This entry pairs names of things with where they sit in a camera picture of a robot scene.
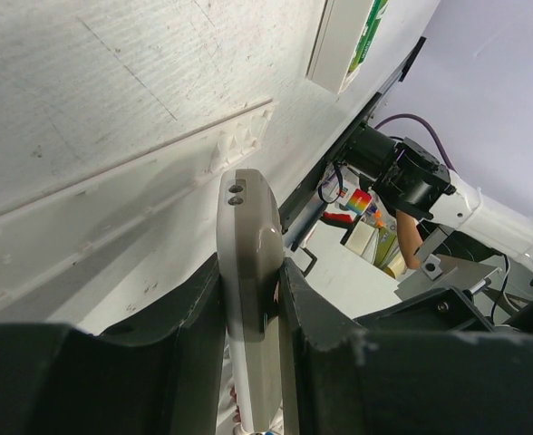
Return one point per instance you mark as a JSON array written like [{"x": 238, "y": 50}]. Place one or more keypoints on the white remote control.
[{"x": 342, "y": 41}]

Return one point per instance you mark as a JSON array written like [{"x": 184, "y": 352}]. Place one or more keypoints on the aluminium table frame rail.
[{"x": 301, "y": 210}]

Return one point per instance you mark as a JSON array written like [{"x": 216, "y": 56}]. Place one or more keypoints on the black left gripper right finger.
[{"x": 430, "y": 365}]

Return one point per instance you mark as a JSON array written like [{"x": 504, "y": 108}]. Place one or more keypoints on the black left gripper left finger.
[{"x": 156, "y": 372}]

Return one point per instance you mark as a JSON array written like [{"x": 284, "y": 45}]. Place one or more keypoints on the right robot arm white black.
[{"x": 410, "y": 179}]

